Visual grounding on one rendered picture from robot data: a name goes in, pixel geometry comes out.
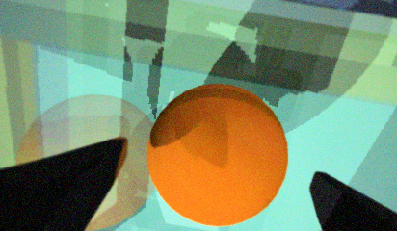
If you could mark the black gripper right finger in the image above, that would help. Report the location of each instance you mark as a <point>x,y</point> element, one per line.
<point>338,207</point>

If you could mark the orange ball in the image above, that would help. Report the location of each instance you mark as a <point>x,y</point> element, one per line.
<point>217,154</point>

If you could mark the see-through tan ball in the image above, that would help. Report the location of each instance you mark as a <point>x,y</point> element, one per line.
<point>87,119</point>

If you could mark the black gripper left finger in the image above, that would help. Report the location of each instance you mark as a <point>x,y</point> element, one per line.
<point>61,192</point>

